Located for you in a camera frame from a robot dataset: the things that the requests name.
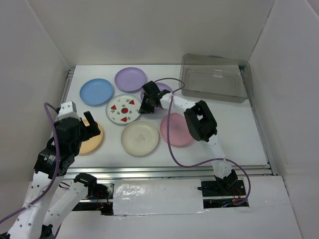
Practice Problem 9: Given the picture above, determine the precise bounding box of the white watermelon pattern plate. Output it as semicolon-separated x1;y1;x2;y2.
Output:
106;94;141;125

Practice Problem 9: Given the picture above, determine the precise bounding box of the cream plate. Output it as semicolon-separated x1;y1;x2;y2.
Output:
121;120;159;156

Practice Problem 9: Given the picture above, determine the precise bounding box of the pink plate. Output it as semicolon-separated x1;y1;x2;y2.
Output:
169;113;194;147

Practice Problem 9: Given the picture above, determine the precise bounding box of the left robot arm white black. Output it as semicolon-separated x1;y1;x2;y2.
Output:
0;111;101;239

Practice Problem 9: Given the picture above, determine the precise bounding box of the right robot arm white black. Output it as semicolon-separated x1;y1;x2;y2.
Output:
139;81;238;195

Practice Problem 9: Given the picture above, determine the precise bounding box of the clear plastic bin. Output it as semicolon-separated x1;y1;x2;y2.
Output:
180;54;253;104

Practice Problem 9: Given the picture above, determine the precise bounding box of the purple plate front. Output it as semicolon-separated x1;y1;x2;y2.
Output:
141;82;172;100

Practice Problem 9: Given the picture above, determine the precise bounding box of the purple plate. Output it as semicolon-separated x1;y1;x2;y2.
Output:
141;82;172;100
115;67;147;92

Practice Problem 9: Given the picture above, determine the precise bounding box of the orange plate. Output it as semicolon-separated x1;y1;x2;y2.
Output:
79;123;104;155

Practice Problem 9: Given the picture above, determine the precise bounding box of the purple plate rear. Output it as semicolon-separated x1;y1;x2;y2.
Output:
115;67;147;92

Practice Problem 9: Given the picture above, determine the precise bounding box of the blue plate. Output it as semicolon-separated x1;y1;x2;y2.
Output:
79;78;114;106

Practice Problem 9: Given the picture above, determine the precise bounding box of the white foil cover panel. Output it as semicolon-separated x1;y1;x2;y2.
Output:
113;179;204;216

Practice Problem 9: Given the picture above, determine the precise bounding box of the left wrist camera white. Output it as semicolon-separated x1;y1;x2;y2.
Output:
58;101;78;120

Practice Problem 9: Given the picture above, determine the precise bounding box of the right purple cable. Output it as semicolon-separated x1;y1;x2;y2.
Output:
152;77;251;206

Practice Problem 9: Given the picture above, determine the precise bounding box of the purple cable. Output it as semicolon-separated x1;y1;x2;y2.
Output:
152;77;251;206
0;102;62;225

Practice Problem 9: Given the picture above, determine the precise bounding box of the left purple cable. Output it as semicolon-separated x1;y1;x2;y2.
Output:
0;102;62;225

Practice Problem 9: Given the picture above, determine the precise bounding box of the aluminium frame rail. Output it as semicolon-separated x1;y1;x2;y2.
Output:
62;65;272;180

